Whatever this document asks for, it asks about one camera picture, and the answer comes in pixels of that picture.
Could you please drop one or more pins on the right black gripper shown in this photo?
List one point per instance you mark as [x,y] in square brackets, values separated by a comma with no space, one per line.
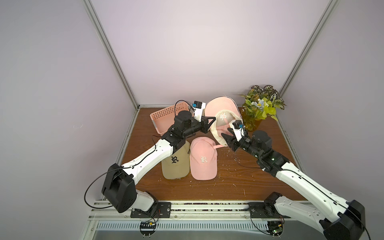
[235,142]

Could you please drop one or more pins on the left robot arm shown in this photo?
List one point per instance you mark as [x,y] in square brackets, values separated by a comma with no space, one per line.
[119,186]

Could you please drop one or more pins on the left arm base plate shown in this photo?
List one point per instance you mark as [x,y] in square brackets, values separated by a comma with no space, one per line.
[157,210]

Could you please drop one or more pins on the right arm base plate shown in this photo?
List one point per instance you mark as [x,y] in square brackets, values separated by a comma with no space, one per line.
[264,211]

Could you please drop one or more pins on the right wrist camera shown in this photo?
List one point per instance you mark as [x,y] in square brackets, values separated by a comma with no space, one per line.
[238,129]

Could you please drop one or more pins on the artificial green plant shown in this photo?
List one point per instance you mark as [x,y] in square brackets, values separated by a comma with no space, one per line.
[262,102]

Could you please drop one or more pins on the left circuit board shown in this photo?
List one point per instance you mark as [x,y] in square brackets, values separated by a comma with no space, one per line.
[147,229]

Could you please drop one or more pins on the beige baseball cap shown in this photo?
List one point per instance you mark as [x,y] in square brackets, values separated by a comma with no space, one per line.
[177,166]

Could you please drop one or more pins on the right circuit board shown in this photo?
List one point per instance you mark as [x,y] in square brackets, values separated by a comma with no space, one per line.
[275,229]

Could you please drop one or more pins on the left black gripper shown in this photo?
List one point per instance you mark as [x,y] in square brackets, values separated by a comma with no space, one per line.
[203,126]

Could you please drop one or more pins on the pink plastic basket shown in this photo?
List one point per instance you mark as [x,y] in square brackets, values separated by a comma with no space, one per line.
[164,118]

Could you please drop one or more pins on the circuit board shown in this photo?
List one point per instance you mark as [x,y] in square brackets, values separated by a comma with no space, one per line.
[147,229]
[275,229]

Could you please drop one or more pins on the pink baseball cap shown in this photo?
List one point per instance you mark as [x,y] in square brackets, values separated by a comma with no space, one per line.
[204,158]
[225,110]

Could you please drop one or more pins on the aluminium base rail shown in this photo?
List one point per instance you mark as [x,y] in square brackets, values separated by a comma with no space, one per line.
[195,220]

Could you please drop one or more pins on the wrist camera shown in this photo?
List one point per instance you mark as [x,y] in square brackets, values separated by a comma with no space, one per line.
[238,129]
[198,108]

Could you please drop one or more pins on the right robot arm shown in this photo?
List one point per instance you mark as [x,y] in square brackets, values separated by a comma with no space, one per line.
[333,216]

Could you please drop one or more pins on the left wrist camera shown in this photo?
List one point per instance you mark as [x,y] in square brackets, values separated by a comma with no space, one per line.
[198,108]

